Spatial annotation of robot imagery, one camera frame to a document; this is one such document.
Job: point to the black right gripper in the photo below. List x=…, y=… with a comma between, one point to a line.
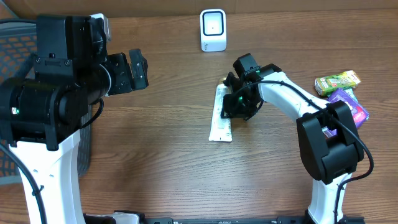
x=236, y=112

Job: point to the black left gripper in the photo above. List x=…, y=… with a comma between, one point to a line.
x=126, y=83

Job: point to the grey plastic mesh basket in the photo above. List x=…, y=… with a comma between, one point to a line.
x=18, y=40

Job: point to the white cream tube gold cap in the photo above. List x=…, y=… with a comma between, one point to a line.
x=220, y=127

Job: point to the green tea carton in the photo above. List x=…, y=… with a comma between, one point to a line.
x=327, y=85

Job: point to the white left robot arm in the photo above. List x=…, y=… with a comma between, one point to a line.
x=42, y=107

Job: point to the teal snack packet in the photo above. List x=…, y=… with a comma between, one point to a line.
x=350, y=92

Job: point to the white barcode scanner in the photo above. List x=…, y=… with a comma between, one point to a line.
x=213, y=32

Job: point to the purple snack packet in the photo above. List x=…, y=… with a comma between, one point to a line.
x=359, y=113

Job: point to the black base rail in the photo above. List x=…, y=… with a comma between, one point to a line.
x=217, y=221

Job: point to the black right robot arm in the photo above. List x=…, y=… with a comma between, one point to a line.
x=330, y=148

